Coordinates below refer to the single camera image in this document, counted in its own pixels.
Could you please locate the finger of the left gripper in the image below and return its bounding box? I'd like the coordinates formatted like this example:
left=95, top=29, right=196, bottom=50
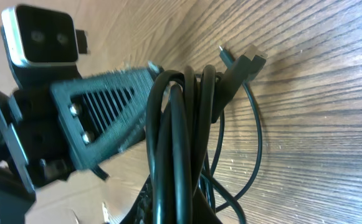
left=50, top=62, right=163, bottom=170

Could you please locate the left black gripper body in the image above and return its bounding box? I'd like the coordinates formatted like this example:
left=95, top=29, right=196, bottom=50
left=0, top=65, right=85, bottom=190

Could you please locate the black cable bundle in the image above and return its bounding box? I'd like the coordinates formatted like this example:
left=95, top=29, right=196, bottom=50
left=93, top=44, right=269, bottom=224

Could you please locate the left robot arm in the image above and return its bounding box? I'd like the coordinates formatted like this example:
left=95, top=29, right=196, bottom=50
left=0, top=64, right=163, bottom=223

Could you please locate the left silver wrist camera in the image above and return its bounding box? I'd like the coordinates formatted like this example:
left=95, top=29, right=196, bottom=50
left=1, top=4, right=89, bottom=67

